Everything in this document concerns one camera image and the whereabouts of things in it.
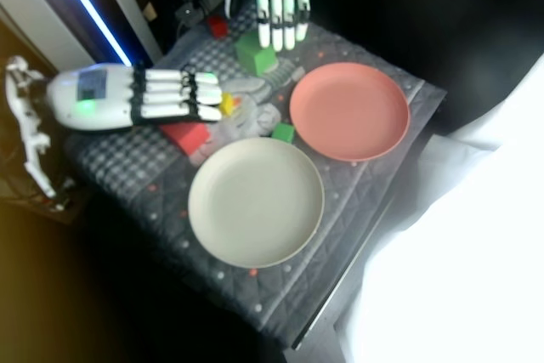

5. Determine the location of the large green cube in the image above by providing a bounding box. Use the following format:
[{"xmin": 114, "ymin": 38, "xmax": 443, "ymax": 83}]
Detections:
[{"xmin": 234, "ymin": 33, "xmax": 278, "ymax": 77}]

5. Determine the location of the small red cube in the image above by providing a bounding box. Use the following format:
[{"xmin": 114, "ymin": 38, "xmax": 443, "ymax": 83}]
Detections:
[{"xmin": 207, "ymin": 15, "xmax": 230, "ymax": 38}]

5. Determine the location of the red block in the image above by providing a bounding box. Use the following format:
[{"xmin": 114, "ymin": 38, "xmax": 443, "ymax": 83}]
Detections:
[{"xmin": 160, "ymin": 122, "xmax": 212, "ymax": 156}]

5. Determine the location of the yellow small block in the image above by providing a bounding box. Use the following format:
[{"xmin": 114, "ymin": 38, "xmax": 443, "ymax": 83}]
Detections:
[{"xmin": 218, "ymin": 93, "xmax": 236, "ymax": 116}]

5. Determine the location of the small green cube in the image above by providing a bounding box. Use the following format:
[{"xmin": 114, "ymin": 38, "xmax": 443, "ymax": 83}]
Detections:
[{"xmin": 270, "ymin": 122, "xmax": 296, "ymax": 144}]

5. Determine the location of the pink plate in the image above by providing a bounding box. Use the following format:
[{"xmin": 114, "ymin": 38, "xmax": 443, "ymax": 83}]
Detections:
[{"xmin": 288, "ymin": 61, "xmax": 411, "ymax": 163}]

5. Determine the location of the white plate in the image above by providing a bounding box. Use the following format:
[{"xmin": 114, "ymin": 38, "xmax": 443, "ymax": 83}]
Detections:
[{"xmin": 188, "ymin": 137, "xmax": 326, "ymax": 269}]

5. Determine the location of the blue white light strip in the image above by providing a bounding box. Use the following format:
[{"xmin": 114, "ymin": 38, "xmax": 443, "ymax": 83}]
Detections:
[{"xmin": 48, "ymin": 0, "xmax": 133, "ymax": 67}]

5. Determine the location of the small grey power adapter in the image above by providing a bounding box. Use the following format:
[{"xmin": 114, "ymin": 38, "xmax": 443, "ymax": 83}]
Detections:
[{"xmin": 175, "ymin": 3, "xmax": 201, "ymax": 25}]

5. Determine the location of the white cloth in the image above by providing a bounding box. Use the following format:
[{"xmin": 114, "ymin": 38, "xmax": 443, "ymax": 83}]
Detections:
[{"xmin": 335, "ymin": 52, "xmax": 544, "ymax": 363}]

